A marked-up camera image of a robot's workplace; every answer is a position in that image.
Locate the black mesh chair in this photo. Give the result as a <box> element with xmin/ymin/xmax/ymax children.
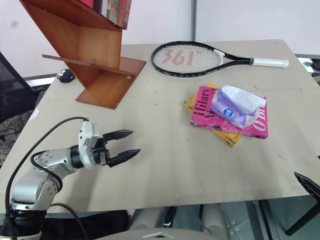
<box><xmin>0</xmin><ymin>51</ymin><xmax>46</xmax><ymax>121</ymax></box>

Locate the patterned grey cloth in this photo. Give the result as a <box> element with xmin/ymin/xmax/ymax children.
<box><xmin>0</xmin><ymin>108</ymin><xmax>35</xmax><ymax>167</ymax></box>

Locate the dark spine book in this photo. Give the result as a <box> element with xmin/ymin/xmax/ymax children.
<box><xmin>93</xmin><ymin>0</ymin><xmax>104</xmax><ymax>15</ymax></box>

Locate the grey spine book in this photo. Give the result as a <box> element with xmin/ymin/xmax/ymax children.
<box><xmin>100</xmin><ymin>0</ymin><xmax>110</xmax><ymax>19</ymax></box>

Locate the purple tissue pack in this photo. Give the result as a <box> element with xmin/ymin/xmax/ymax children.
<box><xmin>209</xmin><ymin>84</ymin><xmax>267</xmax><ymax>130</ymax></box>

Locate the flat red book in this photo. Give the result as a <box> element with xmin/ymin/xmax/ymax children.
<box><xmin>79</xmin><ymin>0</ymin><xmax>96</xmax><ymax>10</ymax></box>

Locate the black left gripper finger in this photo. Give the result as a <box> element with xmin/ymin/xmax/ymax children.
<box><xmin>102</xmin><ymin>129</ymin><xmax>134</xmax><ymax>144</ymax></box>
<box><xmin>108</xmin><ymin>148</ymin><xmax>142</xmax><ymax>168</ymax></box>

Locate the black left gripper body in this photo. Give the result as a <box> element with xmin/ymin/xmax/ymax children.
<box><xmin>90</xmin><ymin>138</ymin><xmax>112</xmax><ymax>168</ymax></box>

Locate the grey rounded robot leg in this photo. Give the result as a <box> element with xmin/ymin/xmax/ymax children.
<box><xmin>201</xmin><ymin>203</ymin><xmax>230</xmax><ymax>240</ymax></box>

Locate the black tennis racket white grip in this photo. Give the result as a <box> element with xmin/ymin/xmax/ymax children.
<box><xmin>150</xmin><ymin>40</ymin><xmax>290</xmax><ymax>78</ymax></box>

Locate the black computer mouse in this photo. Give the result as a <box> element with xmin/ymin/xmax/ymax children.
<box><xmin>56</xmin><ymin>68</ymin><xmax>76</xmax><ymax>84</ymax></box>

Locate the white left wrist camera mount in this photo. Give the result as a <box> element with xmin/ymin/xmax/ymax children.
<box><xmin>77</xmin><ymin>120</ymin><xmax>104</xmax><ymax>169</ymax></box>

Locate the grey metal post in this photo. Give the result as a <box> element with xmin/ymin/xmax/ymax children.
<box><xmin>190</xmin><ymin>0</ymin><xmax>199</xmax><ymax>42</ymax></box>

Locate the brown wooden bookshelf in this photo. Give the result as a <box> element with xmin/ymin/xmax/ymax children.
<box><xmin>19</xmin><ymin>0</ymin><xmax>147</xmax><ymax>111</ymax></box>

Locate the yellow book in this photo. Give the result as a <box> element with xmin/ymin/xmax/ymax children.
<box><xmin>183</xmin><ymin>82</ymin><xmax>244</xmax><ymax>149</ymax></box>

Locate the black metal table leg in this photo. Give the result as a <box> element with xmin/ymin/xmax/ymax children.
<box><xmin>258</xmin><ymin>195</ymin><xmax>320</xmax><ymax>237</ymax></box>

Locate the pink Hilary book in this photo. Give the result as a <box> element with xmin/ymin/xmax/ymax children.
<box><xmin>189</xmin><ymin>85</ymin><xmax>270</xmax><ymax>141</ymax></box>

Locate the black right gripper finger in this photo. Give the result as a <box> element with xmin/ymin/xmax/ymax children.
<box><xmin>293</xmin><ymin>171</ymin><xmax>320</xmax><ymax>201</ymax></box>

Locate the red patterned cover book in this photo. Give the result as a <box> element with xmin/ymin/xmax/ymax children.
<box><xmin>116</xmin><ymin>0</ymin><xmax>133</xmax><ymax>29</ymax></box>

